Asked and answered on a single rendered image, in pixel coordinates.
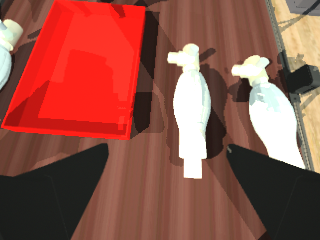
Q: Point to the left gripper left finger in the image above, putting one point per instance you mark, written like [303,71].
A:
[47,203]

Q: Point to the red tray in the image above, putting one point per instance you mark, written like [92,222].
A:
[79,78]

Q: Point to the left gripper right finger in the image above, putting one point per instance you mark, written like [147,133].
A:
[285,197]

